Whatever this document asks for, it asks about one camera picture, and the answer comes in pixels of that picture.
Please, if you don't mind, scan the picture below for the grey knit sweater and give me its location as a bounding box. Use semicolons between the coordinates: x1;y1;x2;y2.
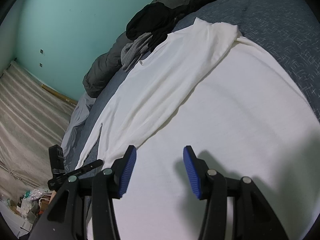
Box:
121;32;157;72

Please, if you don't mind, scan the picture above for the wooden frame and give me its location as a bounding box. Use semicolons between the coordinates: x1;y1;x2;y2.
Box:
41;84;78;105

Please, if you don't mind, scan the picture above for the light grey sheet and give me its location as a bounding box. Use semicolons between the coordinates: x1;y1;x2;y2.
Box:
61;92;97;170

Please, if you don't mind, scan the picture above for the bed with blue sheet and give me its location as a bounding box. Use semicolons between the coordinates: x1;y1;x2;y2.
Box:
62;0;320;170

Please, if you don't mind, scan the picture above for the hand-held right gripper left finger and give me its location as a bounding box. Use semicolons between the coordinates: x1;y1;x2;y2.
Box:
29;145;137;240

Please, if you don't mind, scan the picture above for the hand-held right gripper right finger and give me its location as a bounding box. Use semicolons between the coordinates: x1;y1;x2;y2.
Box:
183;145;288;240

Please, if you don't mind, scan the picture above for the dark grey rolled duvet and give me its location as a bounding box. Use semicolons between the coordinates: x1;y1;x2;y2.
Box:
82;0;240;98

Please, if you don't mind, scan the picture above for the white t-shirt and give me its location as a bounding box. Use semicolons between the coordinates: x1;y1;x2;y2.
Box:
75;17;320;240

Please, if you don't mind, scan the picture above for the black garment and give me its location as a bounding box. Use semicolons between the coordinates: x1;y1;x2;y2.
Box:
126;0;220;49

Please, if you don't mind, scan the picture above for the beige striped curtain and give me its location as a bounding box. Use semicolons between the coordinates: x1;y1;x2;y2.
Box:
0;60;78;205

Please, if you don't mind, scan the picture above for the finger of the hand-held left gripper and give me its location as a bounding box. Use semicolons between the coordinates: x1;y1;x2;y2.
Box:
75;159;104;178

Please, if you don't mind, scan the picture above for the pile of packaging clutter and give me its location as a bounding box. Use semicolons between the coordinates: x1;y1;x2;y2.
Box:
0;187;54;232

